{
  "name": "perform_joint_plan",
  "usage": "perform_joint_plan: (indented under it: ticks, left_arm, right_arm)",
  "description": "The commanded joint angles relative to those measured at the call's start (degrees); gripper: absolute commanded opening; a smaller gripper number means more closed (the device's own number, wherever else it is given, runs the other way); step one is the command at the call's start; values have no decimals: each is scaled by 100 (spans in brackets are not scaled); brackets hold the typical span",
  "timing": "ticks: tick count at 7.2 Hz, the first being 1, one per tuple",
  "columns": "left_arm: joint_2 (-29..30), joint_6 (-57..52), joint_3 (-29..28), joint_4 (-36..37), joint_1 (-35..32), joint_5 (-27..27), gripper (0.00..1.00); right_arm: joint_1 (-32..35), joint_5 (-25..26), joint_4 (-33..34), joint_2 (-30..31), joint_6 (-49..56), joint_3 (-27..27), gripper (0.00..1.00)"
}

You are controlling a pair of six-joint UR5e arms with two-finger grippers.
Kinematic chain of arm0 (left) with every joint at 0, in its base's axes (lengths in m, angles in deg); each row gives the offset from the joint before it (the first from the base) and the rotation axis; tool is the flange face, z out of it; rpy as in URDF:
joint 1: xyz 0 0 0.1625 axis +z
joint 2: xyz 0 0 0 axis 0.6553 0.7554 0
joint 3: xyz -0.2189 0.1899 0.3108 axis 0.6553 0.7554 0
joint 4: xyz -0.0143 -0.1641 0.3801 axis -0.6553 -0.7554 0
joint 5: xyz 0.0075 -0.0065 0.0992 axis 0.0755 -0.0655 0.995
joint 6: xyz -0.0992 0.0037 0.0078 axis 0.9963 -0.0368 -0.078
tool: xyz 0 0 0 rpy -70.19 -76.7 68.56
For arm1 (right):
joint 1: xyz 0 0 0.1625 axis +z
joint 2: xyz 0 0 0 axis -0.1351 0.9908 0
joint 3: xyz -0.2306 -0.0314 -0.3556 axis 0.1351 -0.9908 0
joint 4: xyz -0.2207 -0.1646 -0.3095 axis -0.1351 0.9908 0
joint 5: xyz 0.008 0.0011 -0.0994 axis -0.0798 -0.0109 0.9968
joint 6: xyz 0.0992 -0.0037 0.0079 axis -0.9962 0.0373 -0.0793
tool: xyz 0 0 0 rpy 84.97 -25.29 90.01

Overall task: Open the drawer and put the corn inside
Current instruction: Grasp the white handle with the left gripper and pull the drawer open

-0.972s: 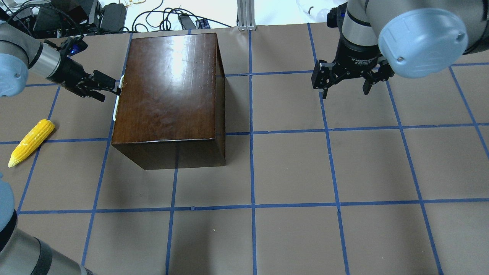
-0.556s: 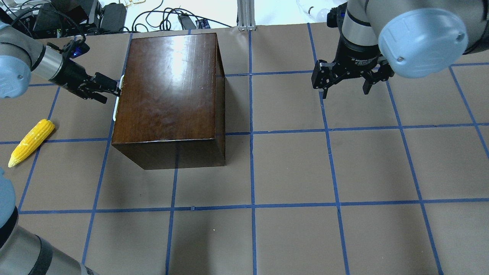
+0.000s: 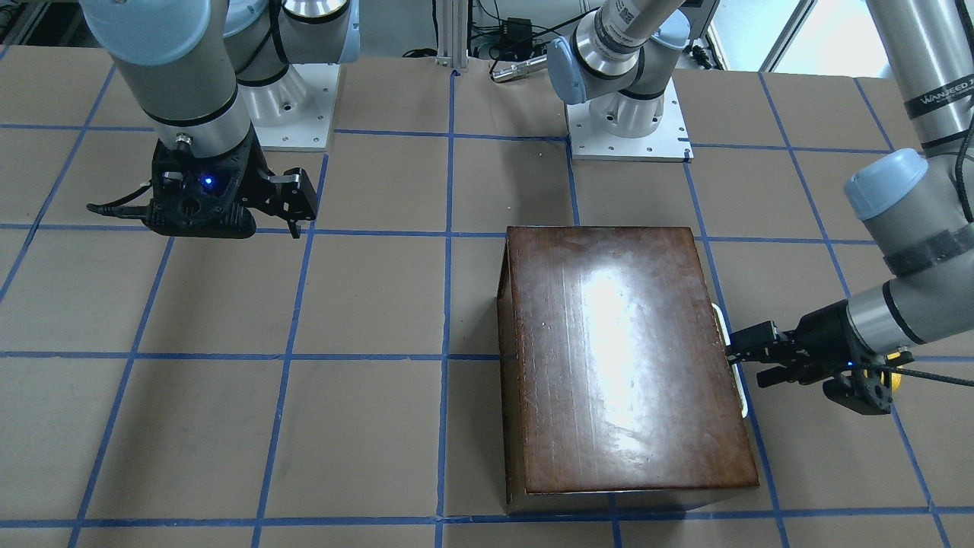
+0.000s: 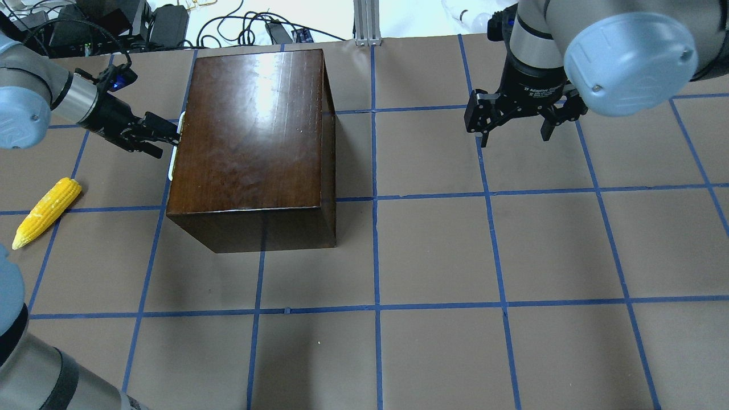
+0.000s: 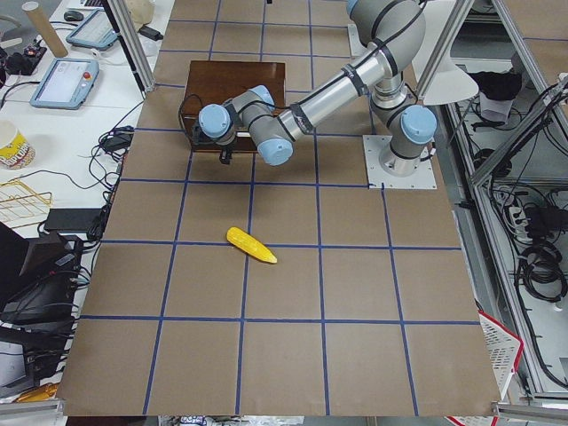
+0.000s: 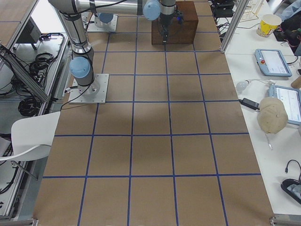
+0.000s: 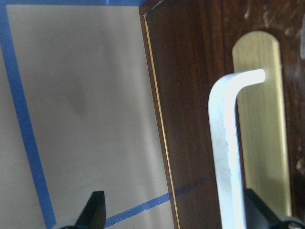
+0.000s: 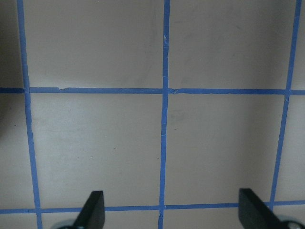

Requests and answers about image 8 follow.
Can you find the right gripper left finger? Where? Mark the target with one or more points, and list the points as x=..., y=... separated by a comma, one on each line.
x=92, y=214

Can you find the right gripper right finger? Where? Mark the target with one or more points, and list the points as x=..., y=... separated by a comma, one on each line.
x=253, y=213

